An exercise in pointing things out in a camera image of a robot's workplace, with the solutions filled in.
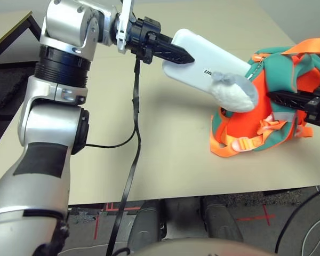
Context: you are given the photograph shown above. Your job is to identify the dark grey robot left leg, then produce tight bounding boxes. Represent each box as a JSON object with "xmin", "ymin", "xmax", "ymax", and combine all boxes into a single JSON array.
[{"xmin": 127, "ymin": 199, "xmax": 166, "ymax": 249}]

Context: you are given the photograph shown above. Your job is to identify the flat black left arm cable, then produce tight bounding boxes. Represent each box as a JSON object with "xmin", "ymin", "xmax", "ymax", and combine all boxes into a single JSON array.
[{"xmin": 105, "ymin": 57, "xmax": 142, "ymax": 256}]

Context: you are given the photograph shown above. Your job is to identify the dark grey robot right leg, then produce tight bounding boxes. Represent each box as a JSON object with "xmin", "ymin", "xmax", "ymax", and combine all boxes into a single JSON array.
[{"xmin": 201, "ymin": 196, "xmax": 243, "ymax": 242}]

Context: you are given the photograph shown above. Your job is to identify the grey robot torso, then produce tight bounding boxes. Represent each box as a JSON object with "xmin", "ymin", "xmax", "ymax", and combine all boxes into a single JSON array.
[{"xmin": 133, "ymin": 237, "xmax": 278, "ymax": 256}]

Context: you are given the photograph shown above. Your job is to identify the dark grey robot leg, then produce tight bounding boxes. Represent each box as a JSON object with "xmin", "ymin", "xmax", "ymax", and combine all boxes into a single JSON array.
[
  {"xmin": 201, "ymin": 196, "xmax": 243, "ymax": 242},
  {"xmin": 127, "ymin": 199, "xmax": 166, "ymax": 249}
]

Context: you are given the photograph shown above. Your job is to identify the black foam mat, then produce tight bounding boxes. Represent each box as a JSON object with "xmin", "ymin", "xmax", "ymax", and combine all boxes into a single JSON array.
[{"xmin": 0, "ymin": 68, "xmax": 30, "ymax": 109}]

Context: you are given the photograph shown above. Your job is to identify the thin black arm wire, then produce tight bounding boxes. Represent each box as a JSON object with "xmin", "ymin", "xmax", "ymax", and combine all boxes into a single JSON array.
[{"xmin": 84, "ymin": 130, "xmax": 140, "ymax": 149}]

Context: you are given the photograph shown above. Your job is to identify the green orange backpack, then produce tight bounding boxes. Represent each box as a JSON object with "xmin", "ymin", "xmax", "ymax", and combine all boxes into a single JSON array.
[{"xmin": 209, "ymin": 37, "xmax": 320, "ymax": 159}]

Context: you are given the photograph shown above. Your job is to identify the beige side table black frame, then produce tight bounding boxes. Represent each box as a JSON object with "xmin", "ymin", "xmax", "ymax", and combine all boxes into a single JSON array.
[{"xmin": 0, "ymin": 10, "xmax": 42, "ymax": 66}]

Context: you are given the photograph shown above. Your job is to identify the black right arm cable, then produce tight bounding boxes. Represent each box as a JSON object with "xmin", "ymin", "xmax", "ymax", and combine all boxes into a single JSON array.
[{"xmin": 274, "ymin": 186, "xmax": 320, "ymax": 254}]

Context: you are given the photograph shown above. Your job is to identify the red floor tape cross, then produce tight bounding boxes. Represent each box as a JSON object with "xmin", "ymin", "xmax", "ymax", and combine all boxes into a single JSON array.
[{"xmin": 236, "ymin": 206, "xmax": 277, "ymax": 226}]

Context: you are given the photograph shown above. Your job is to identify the red floor tape lines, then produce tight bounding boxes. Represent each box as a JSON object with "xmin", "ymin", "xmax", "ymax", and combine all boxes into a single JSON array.
[{"xmin": 92, "ymin": 202, "xmax": 142, "ymax": 240}]

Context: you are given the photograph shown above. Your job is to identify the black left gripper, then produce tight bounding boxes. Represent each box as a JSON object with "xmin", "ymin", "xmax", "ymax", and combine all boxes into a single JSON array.
[{"xmin": 125, "ymin": 16, "xmax": 196, "ymax": 66}]

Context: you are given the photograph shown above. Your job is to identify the grey white plush toy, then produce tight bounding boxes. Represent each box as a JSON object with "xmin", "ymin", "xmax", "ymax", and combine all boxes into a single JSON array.
[{"xmin": 210, "ymin": 71, "xmax": 258, "ymax": 113}]

